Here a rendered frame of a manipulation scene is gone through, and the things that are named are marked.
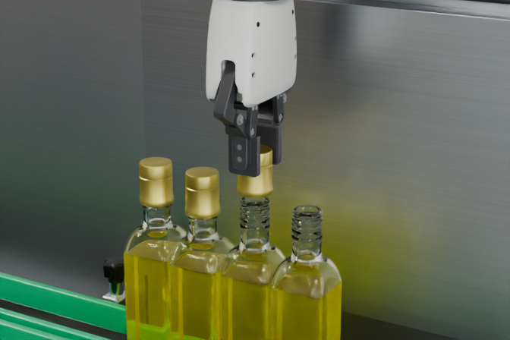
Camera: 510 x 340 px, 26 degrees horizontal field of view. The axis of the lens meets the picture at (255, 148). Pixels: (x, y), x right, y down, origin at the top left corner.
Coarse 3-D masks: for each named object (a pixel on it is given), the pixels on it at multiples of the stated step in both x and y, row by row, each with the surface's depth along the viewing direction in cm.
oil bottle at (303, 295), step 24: (288, 264) 106; (312, 264) 106; (288, 288) 106; (312, 288) 104; (336, 288) 107; (288, 312) 106; (312, 312) 105; (336, 312) 108; (288, 336) 107; (312, 336) 106; (336, 336) 109
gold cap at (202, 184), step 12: (192, 168) 111; (204, 168) 111; (192, 180) 109; (204, 180) 108; (216, 180) 109; (192, 192) 109; (204, 192) 109; (216, 192) 110; (192, 204) 110; (204, 204) 109; (216, 204) 110; (192, 216) 110; (204, 216) 110
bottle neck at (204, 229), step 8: (216, 216) 111; (192, 224) 111; (200, 224) 110; (208, 224) 110; (216, 224) 112; (192, 232) 111; (200, 232) 110; (208, 232) 111; (216, 232) 112; (200, 240) 111
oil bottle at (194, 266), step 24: (192, 240) 111; (216, 240) 111; (168, 264) 112; (192, 264) 110; (216, 264) 110; (192, 288) 111; (216, 288) 110; (192, 312) 112; (216, 312) 111; (192, 336) 113; (216, 336) 112
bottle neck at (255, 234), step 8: (240, 200) 108; (248, 200) 109; (256, 200) 109; (264, 200) 108; (240, 208) 108; (248, 208) 107; (256, 208) 107; (264, 208) 107; (248, 216) 107; (256, 216) 107; (264, 216) 108; (240, 224) 109; (248, 224) 108; (256, 224) 107; (264, 224) 108; (248, 232) 108; (256, 232) 108; (264, 232) 108; (248, 240) 108; (256, 240) 108; (264, 240) 108; (248, 248) 108; (256, 248) 108; (264, 248) 109
